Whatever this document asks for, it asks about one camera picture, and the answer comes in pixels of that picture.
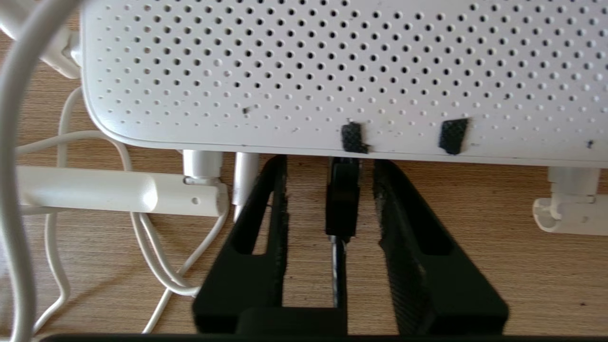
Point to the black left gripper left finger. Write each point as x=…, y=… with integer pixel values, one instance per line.
x=247, y=280

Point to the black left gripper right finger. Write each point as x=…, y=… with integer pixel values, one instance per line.
x=437, y=275

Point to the white router with antennas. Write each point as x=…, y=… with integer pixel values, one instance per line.
x=332, y=71

